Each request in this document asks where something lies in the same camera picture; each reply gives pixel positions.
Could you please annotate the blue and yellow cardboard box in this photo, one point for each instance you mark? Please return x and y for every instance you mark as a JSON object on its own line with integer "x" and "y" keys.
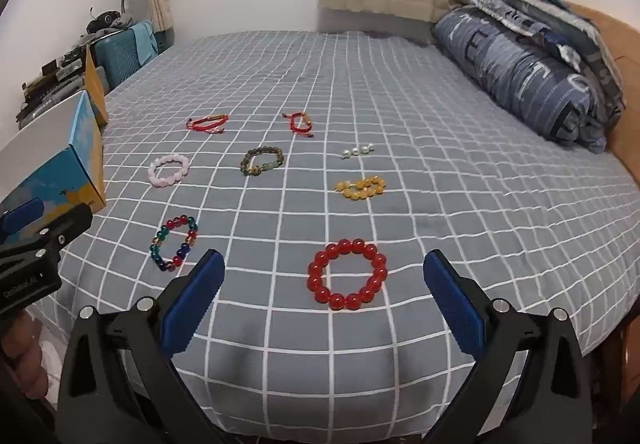
{"x": 65, "y": 169}

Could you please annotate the teal cloth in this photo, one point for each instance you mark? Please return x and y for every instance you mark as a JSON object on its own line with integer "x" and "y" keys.
{"x": 145, "y": 37}

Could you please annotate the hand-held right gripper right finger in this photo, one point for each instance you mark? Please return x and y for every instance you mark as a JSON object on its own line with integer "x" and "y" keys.
{"x": 455, "y": 304}

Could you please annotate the grey checked bed sheet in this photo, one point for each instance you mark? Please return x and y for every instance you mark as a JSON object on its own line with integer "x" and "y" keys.
{"x": 400, "y": 99}

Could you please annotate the person's left hand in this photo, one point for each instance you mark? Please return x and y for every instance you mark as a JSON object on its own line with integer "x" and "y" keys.
{"x": 22, "y": 356}

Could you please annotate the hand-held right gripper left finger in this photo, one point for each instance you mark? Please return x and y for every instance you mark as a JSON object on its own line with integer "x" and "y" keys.
{"x": 192, "y": 304}

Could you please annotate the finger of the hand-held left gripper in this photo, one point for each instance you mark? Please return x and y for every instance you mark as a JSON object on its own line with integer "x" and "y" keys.
{"x": 67, "y": 221}
{"x": 20, "y": 218}

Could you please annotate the row of dark desk clutter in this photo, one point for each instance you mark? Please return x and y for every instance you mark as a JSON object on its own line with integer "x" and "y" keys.
{"x": 50, "y": 79}

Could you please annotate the black round gadget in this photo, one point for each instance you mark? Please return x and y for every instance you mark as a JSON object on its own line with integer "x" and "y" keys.
{"x": 102, "y": 20}

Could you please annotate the teal hard-shell suitcase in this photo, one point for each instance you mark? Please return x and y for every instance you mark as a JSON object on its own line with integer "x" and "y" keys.
{"x": 117, "y": 55}

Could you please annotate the brown headboard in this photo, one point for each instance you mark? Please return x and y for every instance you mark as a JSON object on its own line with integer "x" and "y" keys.
{"x": 622, "y": 74}

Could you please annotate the blue-grey printed quilt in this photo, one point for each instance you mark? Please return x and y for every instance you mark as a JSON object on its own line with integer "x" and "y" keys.
{"x": 520, "y": 69}

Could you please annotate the grey printed pillow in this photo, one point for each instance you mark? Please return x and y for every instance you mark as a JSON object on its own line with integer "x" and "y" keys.
{"x": 560, "y": 19}

